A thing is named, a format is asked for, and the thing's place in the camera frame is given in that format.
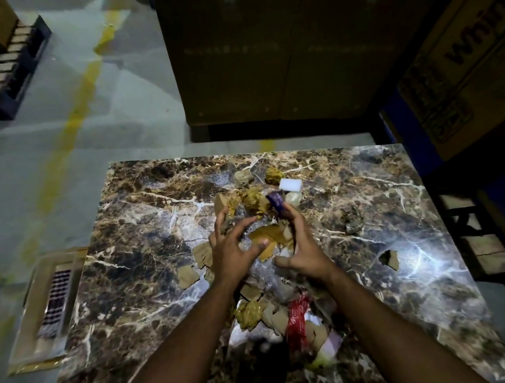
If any person's right hand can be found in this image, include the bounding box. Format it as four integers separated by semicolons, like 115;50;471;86
267;198;340;288

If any person's left hand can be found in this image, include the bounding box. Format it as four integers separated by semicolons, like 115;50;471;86
205;203;275;292

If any clear bubble wrap sheet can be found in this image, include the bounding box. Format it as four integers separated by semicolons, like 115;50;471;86
239;237;308;306

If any red plastic wrapper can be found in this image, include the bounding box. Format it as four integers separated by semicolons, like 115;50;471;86
282;292;316;355

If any pile of cardboard and paper scraps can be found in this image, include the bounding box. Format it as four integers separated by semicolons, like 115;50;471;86
166;153;410;383

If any white paper piece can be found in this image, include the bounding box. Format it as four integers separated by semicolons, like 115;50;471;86
277;175;305;195

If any checked cloth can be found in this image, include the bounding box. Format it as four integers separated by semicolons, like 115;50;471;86
31;268;79;341

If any person's right forearm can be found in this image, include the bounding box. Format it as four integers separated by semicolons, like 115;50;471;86
321;252;490;383

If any person's left forearm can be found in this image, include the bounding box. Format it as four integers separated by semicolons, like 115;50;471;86
95;277;254;383

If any marble pattern table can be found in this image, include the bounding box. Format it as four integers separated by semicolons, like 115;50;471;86
23;125;505;383

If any wooden pallet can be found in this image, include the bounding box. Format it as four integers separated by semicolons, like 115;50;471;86
435;187;505;287

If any large dark cardboard box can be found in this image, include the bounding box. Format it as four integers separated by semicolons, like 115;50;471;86
153;0;472;135

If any blue pallet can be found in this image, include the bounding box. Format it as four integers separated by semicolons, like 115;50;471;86
0;14;60;121

